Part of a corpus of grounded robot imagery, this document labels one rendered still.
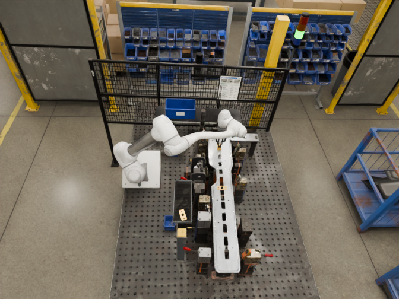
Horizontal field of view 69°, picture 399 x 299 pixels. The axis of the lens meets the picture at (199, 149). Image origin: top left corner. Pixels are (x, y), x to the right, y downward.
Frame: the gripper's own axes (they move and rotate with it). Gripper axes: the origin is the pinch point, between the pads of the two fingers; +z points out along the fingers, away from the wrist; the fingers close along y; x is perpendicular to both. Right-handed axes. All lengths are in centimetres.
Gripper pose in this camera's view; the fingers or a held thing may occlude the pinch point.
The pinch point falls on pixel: (219, 144)
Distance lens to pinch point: 280.0
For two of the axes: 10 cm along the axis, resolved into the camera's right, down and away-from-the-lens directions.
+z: -0.6, 6.6, 7.5
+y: 10.0, 0.4, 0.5
